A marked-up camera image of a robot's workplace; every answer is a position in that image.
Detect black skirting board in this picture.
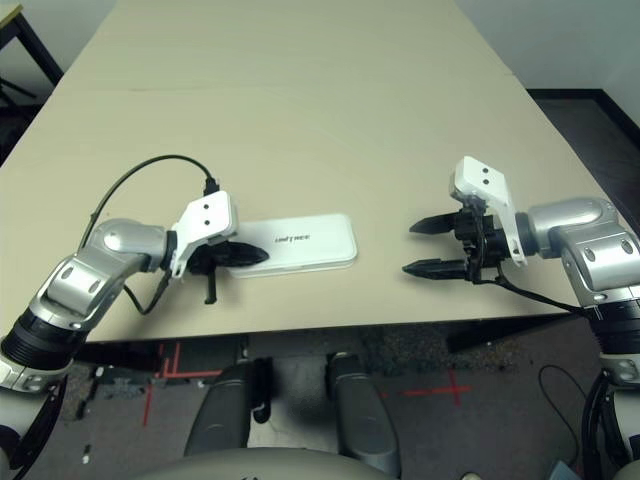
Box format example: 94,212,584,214
524,88,640,136

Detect wooden side table black legs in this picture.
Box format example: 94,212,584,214
0,2,64,109

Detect white plastic pencil case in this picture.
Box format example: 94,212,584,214
227,213,359,279

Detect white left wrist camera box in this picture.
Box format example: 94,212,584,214
167,189,240,279

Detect short black left gripper cable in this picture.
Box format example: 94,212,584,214
122,272,174,316

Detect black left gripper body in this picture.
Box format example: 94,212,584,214
188,242,226,306

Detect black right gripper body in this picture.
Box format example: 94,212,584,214
453,202,509,282

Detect black tripod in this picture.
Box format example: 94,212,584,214
0,77,39,109

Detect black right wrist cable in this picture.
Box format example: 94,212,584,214
494,277,596,316

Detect black right shoulder cable bundle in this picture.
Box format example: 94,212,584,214
582,369,621,471

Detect pale grey robot torso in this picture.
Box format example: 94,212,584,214
134,447,396,480

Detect grey robot thigh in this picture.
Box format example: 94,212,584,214
184,359,274,456
327,352,401,476

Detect black left camera cable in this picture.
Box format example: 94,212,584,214
87,153,222,241

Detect grey robot left thigh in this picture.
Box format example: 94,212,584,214
184,359,274,456

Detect black left shoulder cable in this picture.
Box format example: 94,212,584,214
9,374,69,471

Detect thin black floor cable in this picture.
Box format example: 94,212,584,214
539,364,589,416

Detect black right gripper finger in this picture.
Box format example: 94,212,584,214
402,259,469,280
408,212,459,235

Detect grey robot right thigh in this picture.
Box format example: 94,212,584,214
327,352,401,476

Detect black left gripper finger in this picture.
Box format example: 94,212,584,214
219,253,264,267
224,243,270,260

